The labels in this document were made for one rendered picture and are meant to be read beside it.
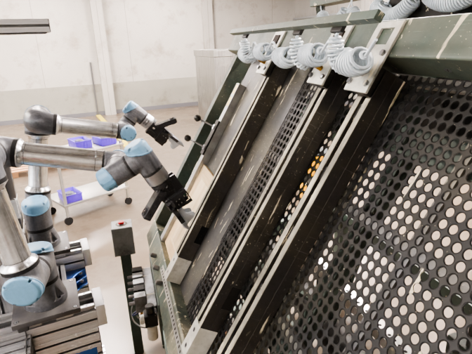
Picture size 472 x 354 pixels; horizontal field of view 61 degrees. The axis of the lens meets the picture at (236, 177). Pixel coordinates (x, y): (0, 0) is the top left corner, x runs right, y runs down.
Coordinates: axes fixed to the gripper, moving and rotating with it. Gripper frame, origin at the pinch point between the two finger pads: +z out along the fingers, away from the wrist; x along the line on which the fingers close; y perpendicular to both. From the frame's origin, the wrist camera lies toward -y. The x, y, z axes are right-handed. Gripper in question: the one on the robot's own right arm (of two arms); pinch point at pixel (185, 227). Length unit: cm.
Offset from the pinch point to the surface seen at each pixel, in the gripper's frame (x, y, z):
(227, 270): -17.7, 2.2, 12.6
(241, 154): 25.7, 38.5, 2.7
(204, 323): -18.1, -14.1, 23.4
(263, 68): 23, 63, -24
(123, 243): 95, -31, 38
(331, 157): -42, 40, -14
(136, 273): 70, -33, 45
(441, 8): -17, 116, -18
